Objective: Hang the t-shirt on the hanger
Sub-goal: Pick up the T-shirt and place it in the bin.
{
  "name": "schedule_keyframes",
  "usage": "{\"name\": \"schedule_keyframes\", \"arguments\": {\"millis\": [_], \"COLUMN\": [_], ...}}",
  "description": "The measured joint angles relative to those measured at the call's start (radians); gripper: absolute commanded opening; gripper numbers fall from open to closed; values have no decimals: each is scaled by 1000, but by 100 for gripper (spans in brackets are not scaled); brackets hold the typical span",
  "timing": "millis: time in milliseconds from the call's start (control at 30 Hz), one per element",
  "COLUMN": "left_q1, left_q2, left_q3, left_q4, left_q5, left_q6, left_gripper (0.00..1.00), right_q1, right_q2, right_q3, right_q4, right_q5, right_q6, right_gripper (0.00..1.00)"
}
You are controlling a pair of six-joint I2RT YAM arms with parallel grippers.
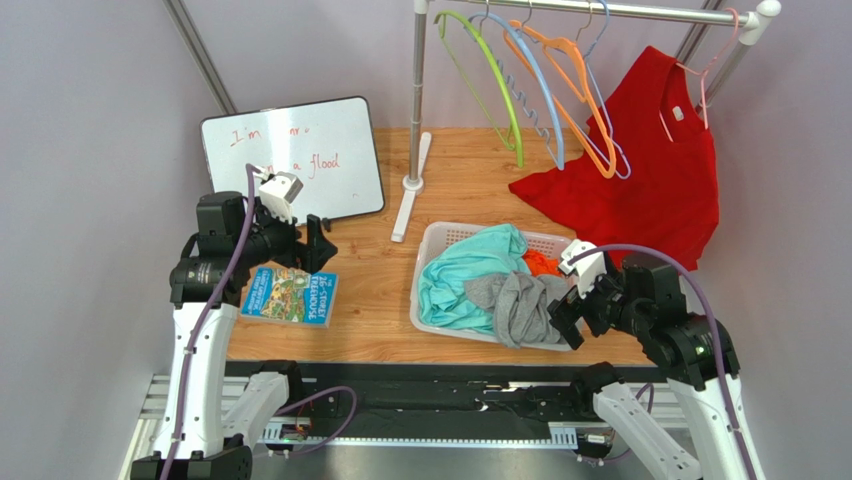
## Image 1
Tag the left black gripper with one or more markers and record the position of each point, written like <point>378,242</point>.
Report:
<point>312,256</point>

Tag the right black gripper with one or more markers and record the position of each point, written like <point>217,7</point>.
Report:
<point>579,304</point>

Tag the grey t shirt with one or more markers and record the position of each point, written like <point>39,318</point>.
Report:
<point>518,304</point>

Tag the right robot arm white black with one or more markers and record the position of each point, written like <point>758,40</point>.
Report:
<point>652,297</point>

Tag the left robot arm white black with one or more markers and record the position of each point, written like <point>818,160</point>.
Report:
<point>198,438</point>

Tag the orange t shirt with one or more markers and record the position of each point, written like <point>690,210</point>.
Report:
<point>540,264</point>

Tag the teal t shirt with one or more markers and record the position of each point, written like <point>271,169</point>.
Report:
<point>440,285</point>

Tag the red t shirt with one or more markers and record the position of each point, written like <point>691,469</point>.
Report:
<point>670,201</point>

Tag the orange hanger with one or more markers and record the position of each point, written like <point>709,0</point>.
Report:
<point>570,63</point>

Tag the green hanger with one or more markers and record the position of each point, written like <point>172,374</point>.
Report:
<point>510,136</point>

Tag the blue plastic notched hanger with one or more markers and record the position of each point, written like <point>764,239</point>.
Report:
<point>553,137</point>

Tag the blue treehouse book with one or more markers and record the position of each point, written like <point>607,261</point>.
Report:
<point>290,296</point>

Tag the white dry-erase board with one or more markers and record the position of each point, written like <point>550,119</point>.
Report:
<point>328,145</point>

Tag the white plastic laundry basket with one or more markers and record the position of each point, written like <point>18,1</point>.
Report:
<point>440,235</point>

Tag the metal clothes rack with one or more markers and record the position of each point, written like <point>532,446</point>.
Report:
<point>751,26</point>

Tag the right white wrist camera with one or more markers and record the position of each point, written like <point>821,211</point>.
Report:
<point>583,264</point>

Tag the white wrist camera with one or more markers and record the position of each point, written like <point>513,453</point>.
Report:
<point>277,192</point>
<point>583,264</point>

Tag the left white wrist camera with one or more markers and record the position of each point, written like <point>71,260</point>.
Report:
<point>277,192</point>

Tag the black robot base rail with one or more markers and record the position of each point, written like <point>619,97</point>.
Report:
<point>441,405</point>

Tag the pink wire hanger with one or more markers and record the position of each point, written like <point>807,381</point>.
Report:
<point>702,80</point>

